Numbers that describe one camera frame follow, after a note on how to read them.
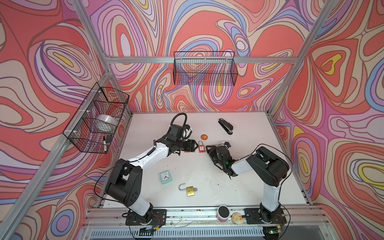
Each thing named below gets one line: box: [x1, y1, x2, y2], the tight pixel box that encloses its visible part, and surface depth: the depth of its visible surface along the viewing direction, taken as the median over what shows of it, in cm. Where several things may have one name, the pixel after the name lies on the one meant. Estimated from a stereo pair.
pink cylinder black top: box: [216, 205, 230, 223], surface depth 72 cm
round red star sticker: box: [200, 134, 208, 141], surface depth 107 cm
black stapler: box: [218, 118, 234, 135], surface depth 110 cm
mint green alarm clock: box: [159, 170, 173, 185], surface depth 86 cm
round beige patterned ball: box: [231, 212, 244, 225], surface depth 75 cm
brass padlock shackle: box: [178, 183, 198, 197], surface depth 83 cm
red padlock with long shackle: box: [198, 140, 206, 153], surface depth 100 cm
